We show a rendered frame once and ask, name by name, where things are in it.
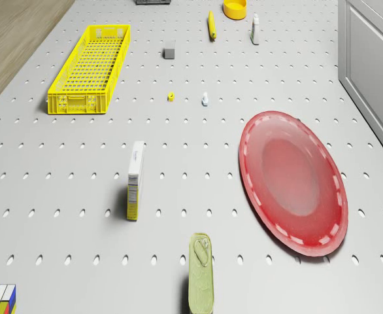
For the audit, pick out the flat-sided can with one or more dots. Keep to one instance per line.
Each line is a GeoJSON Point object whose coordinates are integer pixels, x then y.
{"type": "Point", "coordinates": [201, 281]}

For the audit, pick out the bolt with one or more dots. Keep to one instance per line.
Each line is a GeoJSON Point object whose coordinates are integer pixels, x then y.
{"type": "Point", "coordinates": [205, 99]}

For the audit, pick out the yellow and white box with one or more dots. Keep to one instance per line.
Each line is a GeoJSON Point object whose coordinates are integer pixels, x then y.
{"type": "Point", "coordinates": [135, 183]}

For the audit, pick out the small yellow nut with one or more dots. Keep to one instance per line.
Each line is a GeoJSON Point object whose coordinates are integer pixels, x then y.
{"type": "Point", "coordinates": [171, 97]}

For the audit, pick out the red plate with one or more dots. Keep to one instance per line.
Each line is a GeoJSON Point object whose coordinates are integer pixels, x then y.
{"type": "Point", "coordinates": [293, 183]}

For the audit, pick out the grey cube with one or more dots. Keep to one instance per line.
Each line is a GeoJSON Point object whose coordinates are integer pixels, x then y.
{"type": "Point", "coordinates": [169, 52]}

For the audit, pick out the yellow basket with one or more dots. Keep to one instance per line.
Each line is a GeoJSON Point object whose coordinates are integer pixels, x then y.
{"type": "Point", "coordinates": [77, 104]}

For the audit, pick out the banana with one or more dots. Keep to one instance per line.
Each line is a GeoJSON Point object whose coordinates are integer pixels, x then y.
{"type": "Point", "coordinates": [212, 26]}

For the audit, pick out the small white bottle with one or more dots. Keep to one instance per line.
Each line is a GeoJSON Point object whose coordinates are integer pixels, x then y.
{"type": "Point", "coordinates": [255, 31]}

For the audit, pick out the yellow bowl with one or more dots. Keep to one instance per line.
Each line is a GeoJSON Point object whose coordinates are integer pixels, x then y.
{"type": "Point", "coordinates": [234, 13]}

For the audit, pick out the dark grey basket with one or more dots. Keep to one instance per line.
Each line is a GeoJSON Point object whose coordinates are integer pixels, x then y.
{"type": "Point", "coordinates": [152, 2]}

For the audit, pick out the white cabinet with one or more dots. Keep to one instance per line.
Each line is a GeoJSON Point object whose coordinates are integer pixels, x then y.
{"type": "Point", "coordinates": [368, 75]}

